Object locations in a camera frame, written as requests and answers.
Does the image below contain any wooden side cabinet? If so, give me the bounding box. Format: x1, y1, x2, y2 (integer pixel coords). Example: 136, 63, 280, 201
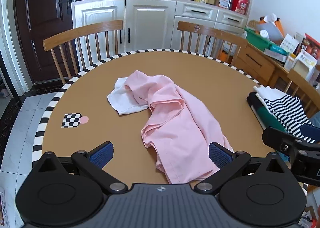
235, 43, 292, 89

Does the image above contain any wooden chair with sticker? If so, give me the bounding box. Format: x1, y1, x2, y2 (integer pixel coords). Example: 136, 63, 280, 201
177, 21, 248, 67

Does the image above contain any plain wooden chair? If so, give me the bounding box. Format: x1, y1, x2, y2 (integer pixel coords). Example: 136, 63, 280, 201
42, 20, 124, 86

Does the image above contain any green plastic tray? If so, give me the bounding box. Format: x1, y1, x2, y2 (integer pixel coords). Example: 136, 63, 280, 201
244, 28, 275, 51

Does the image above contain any red snack box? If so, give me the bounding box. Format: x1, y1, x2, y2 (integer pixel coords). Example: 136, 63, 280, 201
231, 0, 249, 15

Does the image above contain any white desk card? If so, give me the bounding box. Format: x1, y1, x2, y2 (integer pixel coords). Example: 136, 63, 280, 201
279, 34, 300, 53

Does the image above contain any checkered table sticker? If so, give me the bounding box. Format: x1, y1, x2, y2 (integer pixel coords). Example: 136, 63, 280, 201
61, 113, 89, 128

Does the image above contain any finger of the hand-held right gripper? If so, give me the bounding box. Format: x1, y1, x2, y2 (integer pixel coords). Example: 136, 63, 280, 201
262, 127, 302, 156

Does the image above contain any teal tissue pack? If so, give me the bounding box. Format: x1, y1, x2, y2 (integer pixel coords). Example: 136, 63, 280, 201
269, 45, 290, 55

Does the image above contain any pink white-sleeved T-shirt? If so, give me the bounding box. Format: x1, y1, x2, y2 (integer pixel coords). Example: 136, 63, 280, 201
107, 70, 235, 185

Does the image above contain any red printed bag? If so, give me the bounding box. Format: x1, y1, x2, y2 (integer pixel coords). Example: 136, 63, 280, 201
299, 34, 320, 60

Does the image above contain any black white striped shirt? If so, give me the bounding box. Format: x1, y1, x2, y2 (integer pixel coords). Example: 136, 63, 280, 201
253, 86, 317, 143

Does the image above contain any white sideboard cabinet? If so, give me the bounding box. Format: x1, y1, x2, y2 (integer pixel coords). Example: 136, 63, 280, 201
71, 0, 250, 59

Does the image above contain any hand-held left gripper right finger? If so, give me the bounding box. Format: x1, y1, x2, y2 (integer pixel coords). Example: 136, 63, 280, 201
192, 142, 292, 195

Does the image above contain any black door handle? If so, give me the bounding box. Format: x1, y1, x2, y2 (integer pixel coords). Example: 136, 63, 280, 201
57, 0, 73, 15

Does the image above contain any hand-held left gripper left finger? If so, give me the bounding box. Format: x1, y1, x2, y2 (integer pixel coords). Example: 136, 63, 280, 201
32, 141, 129, 195

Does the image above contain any dark brown door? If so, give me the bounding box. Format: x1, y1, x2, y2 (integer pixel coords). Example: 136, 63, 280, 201
14, 0, 80, 85

